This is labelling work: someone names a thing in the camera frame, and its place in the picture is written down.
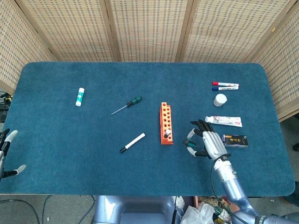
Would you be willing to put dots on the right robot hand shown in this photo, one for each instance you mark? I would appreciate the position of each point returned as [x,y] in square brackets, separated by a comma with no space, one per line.
[215,144]

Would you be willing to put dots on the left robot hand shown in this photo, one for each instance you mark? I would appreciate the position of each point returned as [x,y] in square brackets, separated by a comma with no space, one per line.
[4,149]

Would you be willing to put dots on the silver metal screwdriver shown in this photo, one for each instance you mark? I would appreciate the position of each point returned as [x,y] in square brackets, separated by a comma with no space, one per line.
[167,133]

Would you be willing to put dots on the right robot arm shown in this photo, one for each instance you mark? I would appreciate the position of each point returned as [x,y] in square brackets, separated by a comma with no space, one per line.
[230,184]

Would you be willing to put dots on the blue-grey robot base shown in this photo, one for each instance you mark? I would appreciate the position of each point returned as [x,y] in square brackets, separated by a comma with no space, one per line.
[137,210]

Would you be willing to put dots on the orange tool holder block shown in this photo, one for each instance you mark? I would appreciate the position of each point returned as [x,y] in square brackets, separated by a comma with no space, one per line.
[163,116]

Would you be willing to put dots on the black purple carton box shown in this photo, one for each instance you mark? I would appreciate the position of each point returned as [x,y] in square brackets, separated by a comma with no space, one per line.
[236,140]

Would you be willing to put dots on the white toothpaste tube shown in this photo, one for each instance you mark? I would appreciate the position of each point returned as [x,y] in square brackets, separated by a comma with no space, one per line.
[224,121]

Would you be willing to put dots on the black electrical equipment pile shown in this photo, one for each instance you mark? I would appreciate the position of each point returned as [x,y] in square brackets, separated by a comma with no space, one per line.
[3,109]

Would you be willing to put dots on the white round jar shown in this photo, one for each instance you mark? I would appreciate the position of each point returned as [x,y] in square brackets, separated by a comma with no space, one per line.
[220,100]

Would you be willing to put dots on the blue cap whiteboard marker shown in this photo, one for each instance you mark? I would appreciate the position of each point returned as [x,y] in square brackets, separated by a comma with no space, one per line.
[225,88]

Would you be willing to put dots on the pink waste bin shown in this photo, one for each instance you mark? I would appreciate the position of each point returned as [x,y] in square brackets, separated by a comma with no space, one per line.
[196,201]

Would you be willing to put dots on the red cap whiteboard marker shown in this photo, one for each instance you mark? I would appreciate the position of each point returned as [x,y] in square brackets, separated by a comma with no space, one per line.
[225,83]

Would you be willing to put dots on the blue carpet table mat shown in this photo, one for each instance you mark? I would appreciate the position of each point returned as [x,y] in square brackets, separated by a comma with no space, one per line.
[70,151]

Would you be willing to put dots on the white plastic bag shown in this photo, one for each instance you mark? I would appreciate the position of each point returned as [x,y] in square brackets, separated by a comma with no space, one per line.
[197,214]

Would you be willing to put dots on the black cap whiteboard marker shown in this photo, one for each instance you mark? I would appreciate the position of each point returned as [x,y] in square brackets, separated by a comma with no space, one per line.
[134,141]

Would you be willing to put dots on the white green glue stick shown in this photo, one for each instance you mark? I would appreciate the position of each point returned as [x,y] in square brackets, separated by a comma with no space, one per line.
[79,97]

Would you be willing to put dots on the green black striped screwdriver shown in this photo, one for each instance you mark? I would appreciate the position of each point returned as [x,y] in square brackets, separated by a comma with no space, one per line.
[133,101]

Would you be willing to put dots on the woven bamboo folding screen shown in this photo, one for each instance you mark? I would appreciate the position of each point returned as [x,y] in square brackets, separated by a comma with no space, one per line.
[149,28]

